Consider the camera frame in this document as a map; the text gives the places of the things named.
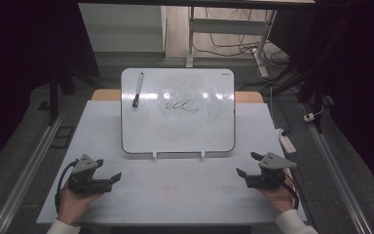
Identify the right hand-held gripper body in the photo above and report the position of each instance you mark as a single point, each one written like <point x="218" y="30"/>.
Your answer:
<point x="269" y="180"/>

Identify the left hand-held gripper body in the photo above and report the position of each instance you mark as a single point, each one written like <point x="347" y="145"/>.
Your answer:
<point x="86" y="182"/>

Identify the person's right hand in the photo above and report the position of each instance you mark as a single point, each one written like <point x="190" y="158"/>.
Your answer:
<point x="280" y="198"/>

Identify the person's left hand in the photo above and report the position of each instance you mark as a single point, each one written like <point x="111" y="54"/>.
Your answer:
<point x="73" y="204"/>

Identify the white power strip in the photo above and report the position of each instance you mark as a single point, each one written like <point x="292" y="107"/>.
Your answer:
<point x="287" y="143"/>

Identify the white whiteboard holder clip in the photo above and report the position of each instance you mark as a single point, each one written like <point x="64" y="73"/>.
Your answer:
<point x="203" y="154"/>
<point x="155" y="155"/>

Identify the white table cover sheet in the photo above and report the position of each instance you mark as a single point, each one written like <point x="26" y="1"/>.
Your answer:
<point x="175" y="195"/>

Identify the small white adapter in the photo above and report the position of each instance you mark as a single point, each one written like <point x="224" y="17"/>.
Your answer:
<point x="309" y="117"/>

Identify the white whiteboard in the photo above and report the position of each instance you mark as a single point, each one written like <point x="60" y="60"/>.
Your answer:
<point x="181" y="130"/>

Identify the black metal stand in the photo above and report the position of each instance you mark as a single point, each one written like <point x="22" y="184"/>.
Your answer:
<point x="318" y="97"/>
<point x="54" y="97"/>

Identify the black and white marker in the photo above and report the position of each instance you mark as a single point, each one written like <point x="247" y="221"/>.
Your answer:
<point x="138" y="89"/>

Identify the white panel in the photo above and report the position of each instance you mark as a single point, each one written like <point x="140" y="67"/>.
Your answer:
<point x="121" y="27"/>

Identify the black rectangular floor frame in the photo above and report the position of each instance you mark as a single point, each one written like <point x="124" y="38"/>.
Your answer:
<point x="53" y="138"/>

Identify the metal floor rail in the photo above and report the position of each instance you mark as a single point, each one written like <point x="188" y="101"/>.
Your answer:
<point x="22" y="182"/>
<point x="337" y="182"/>

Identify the white desk frame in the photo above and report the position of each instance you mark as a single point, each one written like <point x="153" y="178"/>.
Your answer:
<point x="227" y="26"/>

